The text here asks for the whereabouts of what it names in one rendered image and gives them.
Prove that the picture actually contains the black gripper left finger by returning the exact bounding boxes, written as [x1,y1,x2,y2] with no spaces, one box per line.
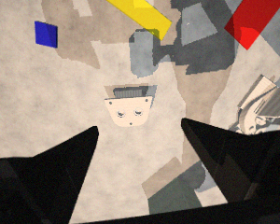
[0,126,99,224]

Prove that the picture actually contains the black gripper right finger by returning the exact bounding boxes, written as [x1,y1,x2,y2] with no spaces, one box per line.
[181,118,280,203]

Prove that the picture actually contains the yellow flat bar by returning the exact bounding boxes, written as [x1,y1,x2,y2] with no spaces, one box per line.
[106,0,171,41]

